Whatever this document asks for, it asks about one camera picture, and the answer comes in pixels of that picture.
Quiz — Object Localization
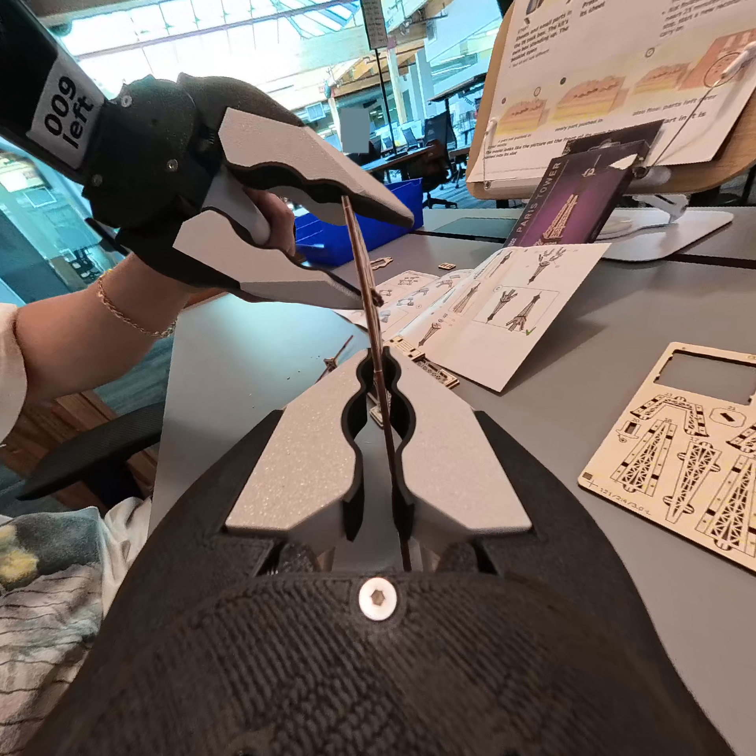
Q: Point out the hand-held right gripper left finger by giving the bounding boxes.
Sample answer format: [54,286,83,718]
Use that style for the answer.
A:
[224,347,379,559]

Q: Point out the dark tower puzzle box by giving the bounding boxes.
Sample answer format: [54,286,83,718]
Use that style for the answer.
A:
[504,120,666,249]

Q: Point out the person's left hand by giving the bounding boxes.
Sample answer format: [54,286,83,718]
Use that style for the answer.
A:
[243,188,296,256]

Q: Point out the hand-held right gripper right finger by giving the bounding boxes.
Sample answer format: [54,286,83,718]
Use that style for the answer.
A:
[383,347,532,559]

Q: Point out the person's white sleeve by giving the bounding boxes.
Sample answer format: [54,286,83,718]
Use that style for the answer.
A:
[0,303,28,442]

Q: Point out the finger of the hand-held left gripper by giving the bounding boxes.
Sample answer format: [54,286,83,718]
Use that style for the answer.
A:
[202,107,415,247]
[173,211,364,310]

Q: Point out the blue plastic bin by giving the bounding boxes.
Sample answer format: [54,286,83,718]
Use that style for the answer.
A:
[293,178,425,268]

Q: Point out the gold chain bracelet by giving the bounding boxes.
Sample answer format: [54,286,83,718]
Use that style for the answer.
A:
[96,272,178,339]

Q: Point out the wooden document stand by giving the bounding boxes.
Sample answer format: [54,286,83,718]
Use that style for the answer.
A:
[465,0,756,262]

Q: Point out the thin wooden puzzle sheet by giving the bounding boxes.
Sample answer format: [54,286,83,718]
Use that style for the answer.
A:
[341,195,413,573]

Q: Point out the grey desk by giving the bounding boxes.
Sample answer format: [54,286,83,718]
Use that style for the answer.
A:
[148,207,756,756]

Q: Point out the wooden sheet with tower parts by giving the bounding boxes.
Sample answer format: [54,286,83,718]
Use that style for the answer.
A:
[577,341,756,574]

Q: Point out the person's printed shirt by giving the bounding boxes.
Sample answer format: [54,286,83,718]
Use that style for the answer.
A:
[0,495,153,756]

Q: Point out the person's left forearm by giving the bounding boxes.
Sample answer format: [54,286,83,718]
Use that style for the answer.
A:
[11,253,203,410]

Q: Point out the folded assembly booklet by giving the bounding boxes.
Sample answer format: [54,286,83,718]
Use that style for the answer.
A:
[353,241,613,394]

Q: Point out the black background office chair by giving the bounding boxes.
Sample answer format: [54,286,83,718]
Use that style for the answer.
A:
[421,111,460,209]

